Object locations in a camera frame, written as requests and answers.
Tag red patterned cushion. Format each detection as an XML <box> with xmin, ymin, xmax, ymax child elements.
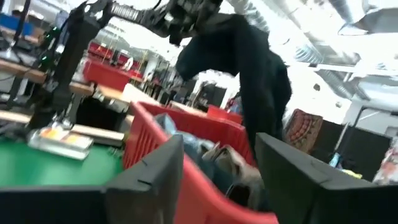
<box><xmin>284</xmin><ymin>108</ymin><xmax>324</xmax><ymax>155</ymax></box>

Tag red plastic laundry basket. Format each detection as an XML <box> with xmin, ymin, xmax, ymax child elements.
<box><xmin>122</xmin><ymin>101</ymin><xmax>280</xmax><ymax>224</ymax></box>

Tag small red bin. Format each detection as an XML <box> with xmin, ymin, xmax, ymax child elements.
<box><xmin>206</xmin><ymin>105</ymin><xmax>243</xmax><ymax>124</ymax></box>

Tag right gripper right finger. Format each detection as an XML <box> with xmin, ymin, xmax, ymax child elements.
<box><xmin>254</xmin><ymin>132</ymin><xmax>398</xmax><ymax>224</ymax></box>

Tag silver ceiling duct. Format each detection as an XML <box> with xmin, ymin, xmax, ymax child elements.
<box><xmin>226</xmin><ymin>0</ymin><xmax>374</xmax><ymax>102</ymax></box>

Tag black partition panel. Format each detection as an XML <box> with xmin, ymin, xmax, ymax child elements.
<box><xmin>310</xmin><ymin>119</ymin><xmax>393</xmax><ymax>182</ymax></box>

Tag orange label plastic package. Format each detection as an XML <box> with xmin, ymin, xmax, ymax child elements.
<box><xmin>27</xmin><ymin>126</ymin><xmax>95</xmax><ymax>161</ymax></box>

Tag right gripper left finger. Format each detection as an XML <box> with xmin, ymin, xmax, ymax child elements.
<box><xmin>0</xmin><ymin>133</ymin><xmax>185</xmax><ymax>224</ymax></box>

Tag beige trousers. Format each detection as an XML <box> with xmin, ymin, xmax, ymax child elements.
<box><xmin>201</xmin><ymin>143</ymin><xmax>265</xmax><ymax>212</ymax></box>

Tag red plastic bin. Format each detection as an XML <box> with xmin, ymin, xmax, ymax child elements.
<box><xmin>83</xmin><ymin>58</ymin><xmax>144</xmax><ymax>93</ymax></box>

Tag dark blue jeans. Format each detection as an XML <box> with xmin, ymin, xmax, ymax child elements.
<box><xmin>175</xmin><ymin>14</ymin><xmax>293</xmax><ymax>162</ymax></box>

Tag light wooden table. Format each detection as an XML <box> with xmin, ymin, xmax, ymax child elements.
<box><xmin>95</xmin><ymin>83</ymin><xmax>208</xmax><ymax>118</ymax></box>

